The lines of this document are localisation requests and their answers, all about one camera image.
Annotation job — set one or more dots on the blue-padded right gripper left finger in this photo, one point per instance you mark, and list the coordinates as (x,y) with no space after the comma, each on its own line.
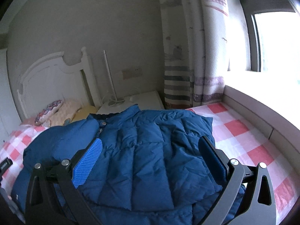
(52,195)

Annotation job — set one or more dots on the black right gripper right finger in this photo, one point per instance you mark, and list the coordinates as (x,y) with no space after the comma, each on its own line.
(258,203)

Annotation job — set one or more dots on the blue quilted puffer jacket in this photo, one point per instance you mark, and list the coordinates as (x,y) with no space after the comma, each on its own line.
(150,170)

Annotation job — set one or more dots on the white wardrobe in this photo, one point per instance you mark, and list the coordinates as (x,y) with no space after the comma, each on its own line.
(10,119)

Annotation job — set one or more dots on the red white checkered bed sheet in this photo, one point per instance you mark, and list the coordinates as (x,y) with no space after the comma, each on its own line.
(233,134)

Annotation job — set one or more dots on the floral patterned pillow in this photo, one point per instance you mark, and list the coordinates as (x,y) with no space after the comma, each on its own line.
(48,111)

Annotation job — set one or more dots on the white window sill ledge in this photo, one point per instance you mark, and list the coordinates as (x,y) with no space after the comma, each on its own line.
(278,130)

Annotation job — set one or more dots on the cream textured pillow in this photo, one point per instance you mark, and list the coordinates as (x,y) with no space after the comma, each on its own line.
(65,113)

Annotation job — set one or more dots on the yellow pillow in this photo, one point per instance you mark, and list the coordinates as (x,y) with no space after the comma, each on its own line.
(84,112)

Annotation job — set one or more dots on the white wooden headboard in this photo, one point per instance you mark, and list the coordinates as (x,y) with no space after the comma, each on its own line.
(50,78)

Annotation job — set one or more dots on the white slim desk lamp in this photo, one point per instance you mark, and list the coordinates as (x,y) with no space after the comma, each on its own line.
(114,101)

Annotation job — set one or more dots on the white bedside table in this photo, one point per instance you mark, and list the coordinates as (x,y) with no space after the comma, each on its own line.
(145,101)

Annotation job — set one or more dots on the dark framed window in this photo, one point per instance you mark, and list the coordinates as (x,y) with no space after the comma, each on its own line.
(273,29)

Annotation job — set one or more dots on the patterned striped curtain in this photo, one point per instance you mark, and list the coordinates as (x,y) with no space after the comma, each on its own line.
(202,41)

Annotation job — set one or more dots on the beige wall socket panel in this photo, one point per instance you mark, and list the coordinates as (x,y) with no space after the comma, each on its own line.
(133,72)

